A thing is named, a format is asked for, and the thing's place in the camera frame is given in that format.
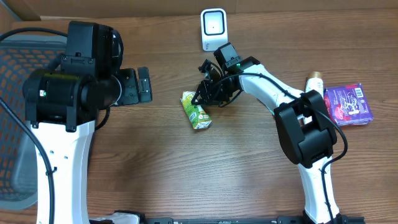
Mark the purple red pad package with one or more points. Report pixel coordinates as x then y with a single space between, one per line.
348 105

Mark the grey plastic basket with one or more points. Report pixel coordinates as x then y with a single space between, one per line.
20 56

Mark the white barcode scanner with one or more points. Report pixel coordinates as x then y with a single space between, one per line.
214 29

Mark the white tube gold cap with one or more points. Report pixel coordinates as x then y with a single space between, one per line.
315 82

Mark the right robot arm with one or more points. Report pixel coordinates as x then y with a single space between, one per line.
306 133

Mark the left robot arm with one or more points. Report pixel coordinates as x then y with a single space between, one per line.
62 102

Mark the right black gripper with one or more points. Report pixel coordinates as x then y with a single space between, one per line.
212 96

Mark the green juice carton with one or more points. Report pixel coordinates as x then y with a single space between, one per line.
195 113

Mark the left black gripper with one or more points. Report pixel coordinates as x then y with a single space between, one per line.
134 94

